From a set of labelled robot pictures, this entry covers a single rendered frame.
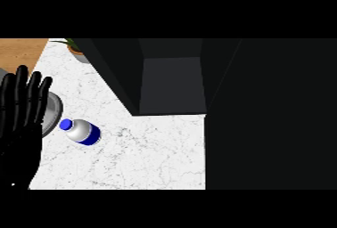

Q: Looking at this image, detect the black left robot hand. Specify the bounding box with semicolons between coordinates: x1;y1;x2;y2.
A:
0;65;55;191

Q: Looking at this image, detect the blue capped water bottle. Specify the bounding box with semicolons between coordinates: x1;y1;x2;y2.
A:
58;118;102;146

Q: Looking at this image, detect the dark grey open cabinet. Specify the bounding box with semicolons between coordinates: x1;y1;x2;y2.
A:
71;37;244;117

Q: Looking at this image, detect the dark grey cabinet door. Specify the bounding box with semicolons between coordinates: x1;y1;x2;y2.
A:
204;37;337;191

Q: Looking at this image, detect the grey round metal sink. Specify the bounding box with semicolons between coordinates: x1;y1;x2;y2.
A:
42;92;65;139

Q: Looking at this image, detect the potted green plant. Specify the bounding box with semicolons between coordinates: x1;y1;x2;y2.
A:
52;37;92;64

